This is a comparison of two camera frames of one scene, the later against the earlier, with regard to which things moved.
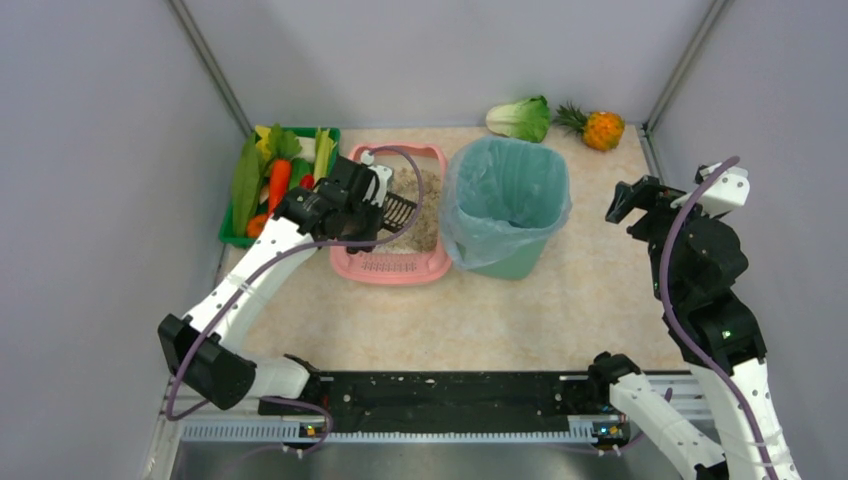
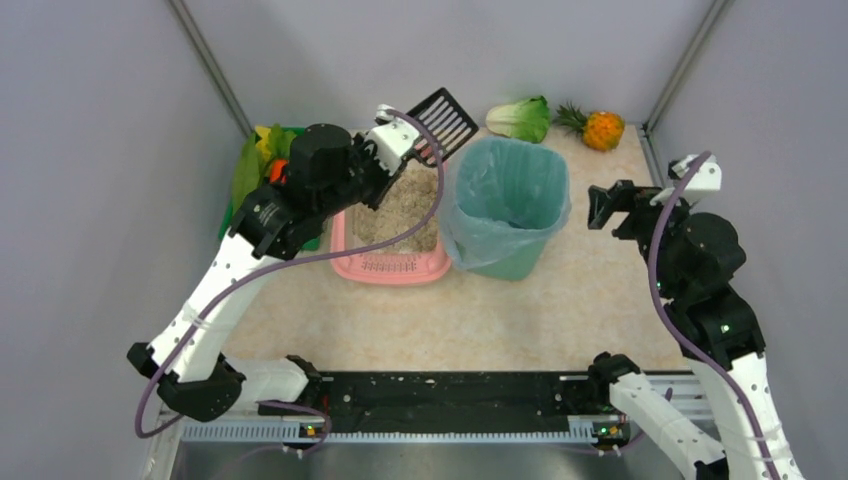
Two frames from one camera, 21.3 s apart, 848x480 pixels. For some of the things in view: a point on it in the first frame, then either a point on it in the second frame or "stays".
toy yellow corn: (264, 144) stays
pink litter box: (418, 253) stays
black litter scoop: (397, 212) → (451, 126)
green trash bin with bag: (501, 201) stays
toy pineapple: (600, 130) stays
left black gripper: (372, 216) → (374, 175)
